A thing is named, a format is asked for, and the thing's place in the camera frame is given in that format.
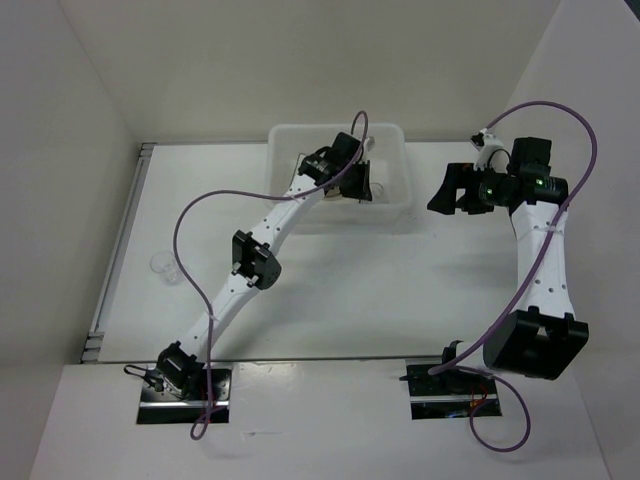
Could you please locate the translucent white plastic bin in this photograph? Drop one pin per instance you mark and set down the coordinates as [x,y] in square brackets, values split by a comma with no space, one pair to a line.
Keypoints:
[389,167]

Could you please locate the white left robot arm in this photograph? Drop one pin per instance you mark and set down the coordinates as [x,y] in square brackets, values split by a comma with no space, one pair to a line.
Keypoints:
[180,368]

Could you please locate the square white black-rimmed plate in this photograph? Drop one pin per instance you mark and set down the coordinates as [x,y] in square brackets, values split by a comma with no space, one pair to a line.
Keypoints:
[298,163]

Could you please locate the smoky grey glass plate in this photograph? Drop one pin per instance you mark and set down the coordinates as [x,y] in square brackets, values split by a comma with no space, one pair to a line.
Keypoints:
[332,194]

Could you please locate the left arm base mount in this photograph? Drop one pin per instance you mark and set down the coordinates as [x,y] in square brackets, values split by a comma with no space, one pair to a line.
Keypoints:
[161,404]

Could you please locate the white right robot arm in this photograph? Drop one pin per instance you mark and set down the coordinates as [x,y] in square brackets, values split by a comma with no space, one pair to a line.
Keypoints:
[539,335]

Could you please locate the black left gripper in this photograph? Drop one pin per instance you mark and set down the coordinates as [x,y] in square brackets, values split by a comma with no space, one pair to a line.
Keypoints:
[361,191]

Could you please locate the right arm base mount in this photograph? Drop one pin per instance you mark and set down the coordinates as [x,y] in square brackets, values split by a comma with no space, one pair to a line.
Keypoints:
[449,395]

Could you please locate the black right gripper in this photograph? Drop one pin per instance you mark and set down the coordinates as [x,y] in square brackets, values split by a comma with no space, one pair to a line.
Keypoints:
[460,175]

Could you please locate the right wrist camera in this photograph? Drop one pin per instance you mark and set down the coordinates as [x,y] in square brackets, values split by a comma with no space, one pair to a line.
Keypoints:
[488,146]

